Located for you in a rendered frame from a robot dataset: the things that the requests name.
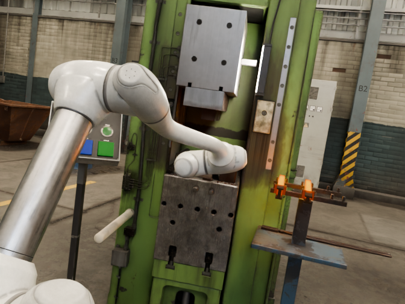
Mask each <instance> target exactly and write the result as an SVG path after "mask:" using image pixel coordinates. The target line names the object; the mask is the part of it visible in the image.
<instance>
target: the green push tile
mask: <svg viewBox="0 0 405 304"><path fill-rule="evenodd" d="M113 152H114V142H103V141H98V152H97V156H104V157H113Z"/></svg>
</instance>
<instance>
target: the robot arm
mask: <svg viewBox="0 0 405 304"><path fill-rule="evenodd" d="M48 89H49V93H50V94H51V96H52V98H53V99H54V112H55V115H54V117H53V118H52V120H51V122H50V124H49V126H48V128H47V130H46V132H45V134H44V136H43V138H42V140H41V142H40V144H39V146H38V148H37V150H36V152H35V154H34V156H33V158H32V160H31V162H30V164H29V166H28V168H27V170H26V172H25V174H24V176H23V178H22V180H21V182H20V184H19V186H18V187H17V190H16V192H15V193H14V196H13V198H12V199H11V202H10V204H9V205H8V208H7V210H6V211H5V214H4V216H3V217H2V220H1V222H0V304H95V302H94V300H93V298H92V295H91V293H90V292H89V290H88V289H87V288H85V287H84V286H82V284H80V283H78V282H76V281H74V280H70V279H54V280H48V281H45V282H42V283H40V284H38V285H36V279H37V271H36V267H35V265H34V264H33V263H31V262H32V260H33V257H34V255H35V253H36V251H37V248H38V246H39V244H40V242H41V240H42V238H43V235H44V233H45V231H46V228H47V226H48V224H49V222H50V220H51V217H52V215H53V213H54V211H55V208H56V206H57V204H58V202H59V199H60V197H61V195H62V193H63V191H64V188H65V186H66V184H67V182H68V180H69V178H70V175H71V173H72V170H73V168H74V166H75V164H76V162H77V160H78V157H79V155H80V153H81V150H82V149H83V146H84V144H85V142H86V139H87V137H88V135H89V133H90V131H91V128H94V127H96V126H97V125H98V124H99V123H100V122H101V121H102V120H103V119H104V118H105V117H106V116H107V115H108V114H109V113H110V112H112V113H120V114H123V115H129V116H136V117H138V118H139V119H140V120H141V121H142V122H143V123H145V124H146V125H148V126H149V127H151V128H152V129H153V130H154V131H155V132H157V133H158V134H159V135H161V136H163V137H164V138H167V139H169V140H172V141H175V142H178V143H181V144H185V145H189V146H192V147H196V148H200V149H202V150H195V151H185V152H183V153H181V154H179V155H178V156H177V158H176V159H175V162H174V168H175V172H176V174H177V175H178V176H180V177H182V178H186V179H188V178H191V177H197V176H202V175H207V174H226V173H233V172H236V171H239V170H241V169H243V168H244V167H245V165H246V164H247V155H246V151H245V150H244V149H243V148H242V147H240V146H237V145H231V144H228V143H226V142H221V141H220V140H219V139H216V138H214V137H212V136H209V135H206V134H204V133H201V132H199V131H196V130H193V129H191V128H189V127H185V126H183V125H181V124H178V123H176V122H175V121H174V120H172V118H171V112H170V107H169V103H168V99H167V96H166V93H165V91H164V89H163V87H162V86H161V84H160V82H159V81H158V79H157V78H156V76H155V75H154V74H153V73H152V72H151V71H150V70H149V69H147V68H146V67H144V66H142V65H140V64H138V63H126V64H124V65H114V64H111V63H108V62H99V61H93V60H74V61H70V62H66V63H63V64H60V65H58V66H57V67H55V68H54V69H53V71H52V72H51V74H50V76H49V80H48Z"/></svg>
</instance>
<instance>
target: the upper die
mask: <svg viewBox="0 0 405 304"><path fill-rule="evenodd" d="M228 99H229V96H228V95H227V94H226V93H225V92H221V91H217V90H208V89H200V88H195V87H187V86H186V87H185V92H184V101H183V105H184V106H191V107H198V108H204V109H212V110H219V111H224V112H226V111H227V107H228Z"/></svg>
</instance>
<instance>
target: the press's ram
mask: <svg viewBox="0 0 405 304"><path fill-rule="evenodd" d="M246 35H247V11H245V10H235V9H229V8H219V7H209V6H203V5H192V4H187V6H186V15H185V20H184V28H183V37H182V43H181V51H180V59H179V65H178V74H177V82H176V85H177V86H180V87H182V88H185V87H186V86H187V87H195V88H200V89H208V90H217V91H221V92H225V93H226V94H227V95H228V96H230V97H237V94H238V90H239V82H240V75H241V70H242V65H245V66H253V67H256V65H257V60H249V59H244V58H243V55H244V50H245V43H246Z"/></svg>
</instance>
